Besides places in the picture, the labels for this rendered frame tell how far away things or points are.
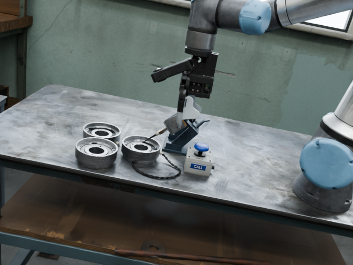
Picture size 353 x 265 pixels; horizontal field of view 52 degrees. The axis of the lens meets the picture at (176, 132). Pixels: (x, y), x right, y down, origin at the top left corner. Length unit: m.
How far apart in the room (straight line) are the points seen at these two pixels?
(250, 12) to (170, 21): 1.69
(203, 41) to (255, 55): 1.66
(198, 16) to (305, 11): 0.25
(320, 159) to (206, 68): 0.35
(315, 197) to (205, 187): 0.28
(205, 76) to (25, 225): 0.66
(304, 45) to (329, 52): 0.17
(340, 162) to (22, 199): 0.92
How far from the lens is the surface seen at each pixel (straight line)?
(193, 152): 0.97
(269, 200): 0.94
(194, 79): 0.91
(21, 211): 1.19
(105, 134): 1.05
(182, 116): 0.94
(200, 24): 0.90
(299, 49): 2.59
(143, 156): 0.94
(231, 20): 0.86
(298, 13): 0.95
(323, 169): 0.81
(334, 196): 0.99
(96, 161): 0.89
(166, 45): 2.53
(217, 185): 0.93
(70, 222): 1.14
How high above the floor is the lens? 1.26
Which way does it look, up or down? 22 degrees down
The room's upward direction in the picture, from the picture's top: 11 degrees clockwise
